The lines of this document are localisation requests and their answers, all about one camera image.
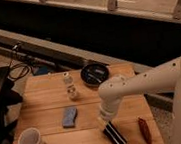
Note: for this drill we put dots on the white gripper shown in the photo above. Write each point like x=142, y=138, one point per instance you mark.
x=111, y=132

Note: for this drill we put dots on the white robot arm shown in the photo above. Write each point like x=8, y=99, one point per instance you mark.
x=163, y=78

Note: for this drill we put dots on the blue eraser block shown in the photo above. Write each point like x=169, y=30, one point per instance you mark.
x=69, y=115

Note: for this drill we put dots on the wooden table board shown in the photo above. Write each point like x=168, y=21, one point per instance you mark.
x=44, y=102

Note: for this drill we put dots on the small white bottle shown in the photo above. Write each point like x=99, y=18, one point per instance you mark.
x=70, y=87

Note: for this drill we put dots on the black round bowl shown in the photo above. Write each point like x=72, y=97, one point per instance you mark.
x=94, y=74

